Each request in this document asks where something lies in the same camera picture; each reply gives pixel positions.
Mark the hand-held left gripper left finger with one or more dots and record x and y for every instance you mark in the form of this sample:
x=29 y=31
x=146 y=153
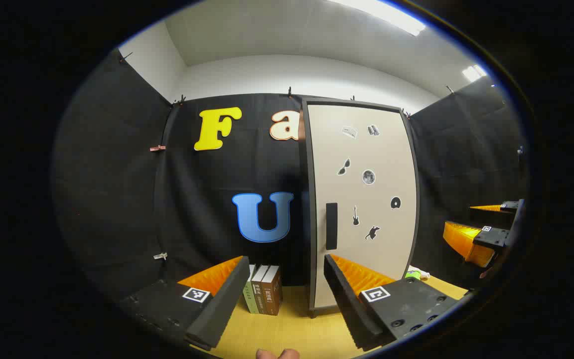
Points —
x=222 y=309

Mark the green plush toy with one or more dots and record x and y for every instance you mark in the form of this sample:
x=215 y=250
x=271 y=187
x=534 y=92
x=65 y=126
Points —
x=414 y=274

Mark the white cloth clip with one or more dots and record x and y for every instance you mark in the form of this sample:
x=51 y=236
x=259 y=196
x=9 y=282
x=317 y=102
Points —
x=160 y=256

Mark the long ceiling light panel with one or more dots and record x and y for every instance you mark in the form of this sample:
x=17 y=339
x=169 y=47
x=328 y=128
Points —
x=381 y=15

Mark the black backdrop cloth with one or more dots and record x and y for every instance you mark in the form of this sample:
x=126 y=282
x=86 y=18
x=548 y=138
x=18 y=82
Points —
x=117 y=199

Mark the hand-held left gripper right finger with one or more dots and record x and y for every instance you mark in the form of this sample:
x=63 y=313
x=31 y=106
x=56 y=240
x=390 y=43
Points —
x=349 y=309

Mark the pink cloth clip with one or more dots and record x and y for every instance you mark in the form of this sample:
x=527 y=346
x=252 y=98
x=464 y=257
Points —
x=157 y=148

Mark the small ceiling light panel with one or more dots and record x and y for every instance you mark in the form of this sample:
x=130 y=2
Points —
x=474 y=73

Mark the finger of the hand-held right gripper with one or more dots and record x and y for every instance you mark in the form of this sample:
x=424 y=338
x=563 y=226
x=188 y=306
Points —
x=496 y=208
x=466 y=242

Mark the green book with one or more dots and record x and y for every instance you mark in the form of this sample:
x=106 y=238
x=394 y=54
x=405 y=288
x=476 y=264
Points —
x=249 y=299

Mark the grey cabinet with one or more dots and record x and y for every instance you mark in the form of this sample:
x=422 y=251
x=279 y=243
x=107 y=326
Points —
x=307 y=209

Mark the brown book white band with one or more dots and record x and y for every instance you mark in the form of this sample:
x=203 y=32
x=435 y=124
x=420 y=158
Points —
x=259 y=289

